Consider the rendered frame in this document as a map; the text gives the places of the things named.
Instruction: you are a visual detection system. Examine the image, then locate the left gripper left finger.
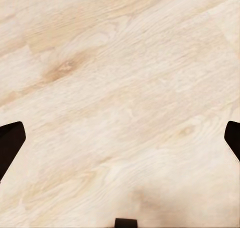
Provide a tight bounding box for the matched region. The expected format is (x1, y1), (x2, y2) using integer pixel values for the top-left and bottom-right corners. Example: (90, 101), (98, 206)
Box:
(0, 121), (26, 181)

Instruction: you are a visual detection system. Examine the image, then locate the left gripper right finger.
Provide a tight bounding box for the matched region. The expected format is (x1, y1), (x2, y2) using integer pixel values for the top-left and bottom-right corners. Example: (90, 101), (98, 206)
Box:
(224, 121), (240, 161)

